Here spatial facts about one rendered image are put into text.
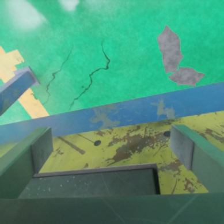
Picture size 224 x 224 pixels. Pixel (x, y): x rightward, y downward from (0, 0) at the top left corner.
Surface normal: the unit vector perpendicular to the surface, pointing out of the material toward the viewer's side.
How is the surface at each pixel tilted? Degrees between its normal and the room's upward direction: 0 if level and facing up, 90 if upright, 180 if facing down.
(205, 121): 90
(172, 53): 0
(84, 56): 0
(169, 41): 0
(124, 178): 90
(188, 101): 90
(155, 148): 90
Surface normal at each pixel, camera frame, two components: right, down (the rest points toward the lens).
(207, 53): -0.10, 0.62
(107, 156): -0.29, -0.77
